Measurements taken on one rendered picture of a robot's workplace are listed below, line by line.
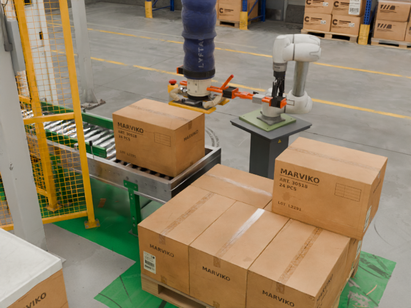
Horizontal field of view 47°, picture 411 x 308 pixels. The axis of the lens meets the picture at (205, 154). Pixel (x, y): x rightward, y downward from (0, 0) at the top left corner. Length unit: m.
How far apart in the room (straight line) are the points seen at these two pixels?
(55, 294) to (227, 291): 1.12
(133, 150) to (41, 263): 1.79
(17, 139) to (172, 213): 1.10
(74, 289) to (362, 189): 2.03
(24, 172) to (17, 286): 1.42
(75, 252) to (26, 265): 1.73
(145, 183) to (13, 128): 1.01
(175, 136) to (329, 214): 1.20
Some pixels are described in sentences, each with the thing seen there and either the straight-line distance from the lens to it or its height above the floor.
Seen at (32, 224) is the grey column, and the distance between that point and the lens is 3.54.
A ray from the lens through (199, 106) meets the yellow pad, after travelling 3.27.
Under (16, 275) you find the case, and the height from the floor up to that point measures 1.02.
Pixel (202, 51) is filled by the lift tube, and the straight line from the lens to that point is 3.18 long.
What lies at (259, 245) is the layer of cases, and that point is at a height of 0.54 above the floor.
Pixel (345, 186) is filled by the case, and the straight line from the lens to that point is 2.91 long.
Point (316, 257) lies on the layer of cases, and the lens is 2.87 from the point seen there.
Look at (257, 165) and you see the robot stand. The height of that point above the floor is 0.36.
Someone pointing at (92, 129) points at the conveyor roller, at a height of 0.53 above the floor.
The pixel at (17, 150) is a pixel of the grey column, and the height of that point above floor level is 0.96.
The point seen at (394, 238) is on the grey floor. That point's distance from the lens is 4.14.
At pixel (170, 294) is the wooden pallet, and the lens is 3.35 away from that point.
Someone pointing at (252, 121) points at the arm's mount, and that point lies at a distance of 3.99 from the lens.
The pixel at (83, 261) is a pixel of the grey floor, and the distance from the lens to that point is 3.74.
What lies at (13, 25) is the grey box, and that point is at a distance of 3.05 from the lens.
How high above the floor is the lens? 2.31
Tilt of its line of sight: 27 degrees down
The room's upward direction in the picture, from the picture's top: straight up
